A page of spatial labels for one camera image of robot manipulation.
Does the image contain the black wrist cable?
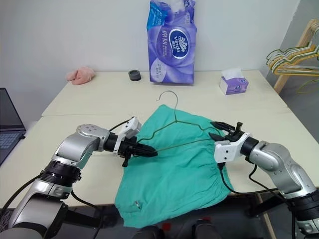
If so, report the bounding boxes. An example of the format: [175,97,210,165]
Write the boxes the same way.
[108,119,133,132]
[217,161,287,198]

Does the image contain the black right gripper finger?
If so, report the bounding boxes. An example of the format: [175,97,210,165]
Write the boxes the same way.
[208,132,226,143]
[210,121,234,132]

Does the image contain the yellow wire hanger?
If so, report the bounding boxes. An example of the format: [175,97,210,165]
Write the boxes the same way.
[270,48,319,75]

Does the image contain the wooden clothes rack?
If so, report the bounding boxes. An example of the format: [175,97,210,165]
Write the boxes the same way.
[273,18,319,95]

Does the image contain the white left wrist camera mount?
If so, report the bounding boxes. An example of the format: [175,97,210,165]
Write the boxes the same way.
[112,117,143,156]

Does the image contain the wire clothes hanger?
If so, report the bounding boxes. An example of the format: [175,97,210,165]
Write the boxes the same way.
[136,90,225,153]

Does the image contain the green shorts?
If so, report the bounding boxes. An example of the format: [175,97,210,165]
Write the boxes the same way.
[114,104,235,229]

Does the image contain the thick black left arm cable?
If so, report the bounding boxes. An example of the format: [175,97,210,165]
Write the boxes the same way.
[70,190,104,230]

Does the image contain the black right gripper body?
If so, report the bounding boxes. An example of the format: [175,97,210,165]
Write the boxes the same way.
[223,121,244,143]

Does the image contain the black table bracket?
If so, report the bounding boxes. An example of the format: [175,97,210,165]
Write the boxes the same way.
[245,193,288,218]

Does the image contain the wooden table leg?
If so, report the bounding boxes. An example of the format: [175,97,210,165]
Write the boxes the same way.
[257,194,275,239]

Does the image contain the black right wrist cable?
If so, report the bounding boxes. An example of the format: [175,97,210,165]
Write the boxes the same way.
[217,161,287,198]

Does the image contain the lime green wire hanger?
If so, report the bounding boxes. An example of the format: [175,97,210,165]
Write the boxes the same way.
[296,77,319,95]

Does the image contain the black round tape roll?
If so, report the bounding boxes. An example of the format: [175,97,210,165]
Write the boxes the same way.
[128,70,143,82]

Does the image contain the pink fluffy cloth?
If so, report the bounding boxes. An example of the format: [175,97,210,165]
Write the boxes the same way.
[65,65,96,86]

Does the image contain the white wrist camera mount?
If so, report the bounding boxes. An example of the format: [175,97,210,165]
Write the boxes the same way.
[112,117,143,156]
[214,132,251,164]

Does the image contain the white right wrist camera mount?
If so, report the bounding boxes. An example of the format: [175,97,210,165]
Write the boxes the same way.
[214,132,251,164]

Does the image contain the purple tissue box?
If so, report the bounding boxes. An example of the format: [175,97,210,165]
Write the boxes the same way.
[219,66,251,96]

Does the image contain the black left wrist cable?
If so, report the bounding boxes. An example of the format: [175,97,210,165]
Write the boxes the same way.
[108,119,133,132]

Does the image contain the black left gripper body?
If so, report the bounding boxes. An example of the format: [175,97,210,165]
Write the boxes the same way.
[116,138,140,168]

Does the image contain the dark laptop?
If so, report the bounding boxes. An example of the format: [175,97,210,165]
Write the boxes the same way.
[0,87,27,166]

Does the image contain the purple tissue multipack bag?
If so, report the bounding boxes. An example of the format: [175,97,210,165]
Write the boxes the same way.
[145,0,198,86]

